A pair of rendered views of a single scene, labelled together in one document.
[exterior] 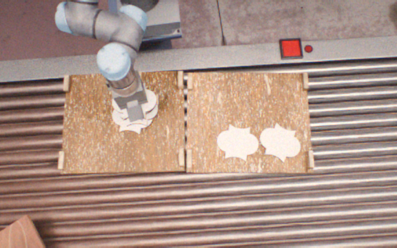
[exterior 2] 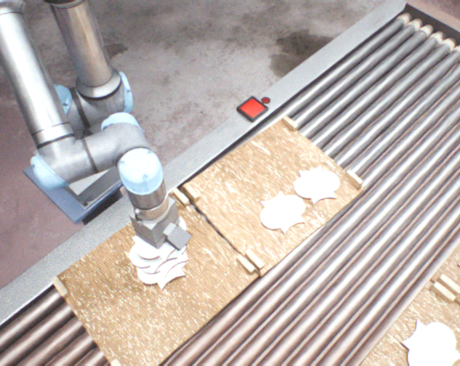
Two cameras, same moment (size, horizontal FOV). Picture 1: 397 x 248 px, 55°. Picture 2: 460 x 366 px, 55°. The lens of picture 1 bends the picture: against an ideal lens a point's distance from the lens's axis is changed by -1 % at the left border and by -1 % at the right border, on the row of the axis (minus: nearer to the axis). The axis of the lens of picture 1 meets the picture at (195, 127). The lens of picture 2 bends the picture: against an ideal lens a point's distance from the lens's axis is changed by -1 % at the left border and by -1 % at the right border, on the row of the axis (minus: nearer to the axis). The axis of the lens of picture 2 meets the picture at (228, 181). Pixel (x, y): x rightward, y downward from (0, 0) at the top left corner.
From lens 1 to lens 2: 0.40 m
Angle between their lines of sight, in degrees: 23
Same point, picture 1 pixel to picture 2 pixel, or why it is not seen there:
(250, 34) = not seen: hidden behind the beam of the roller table
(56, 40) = not seen: outside the picture
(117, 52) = (141, 155)
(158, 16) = not seen: hidden behind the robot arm
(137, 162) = (205, 306)
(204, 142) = (252, 235)
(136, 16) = (127, 120)
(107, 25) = (104, 144)
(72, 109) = (86, 310)
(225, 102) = (239, 187)
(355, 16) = (250, 91)
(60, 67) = (35, 279)
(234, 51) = (206, 142)
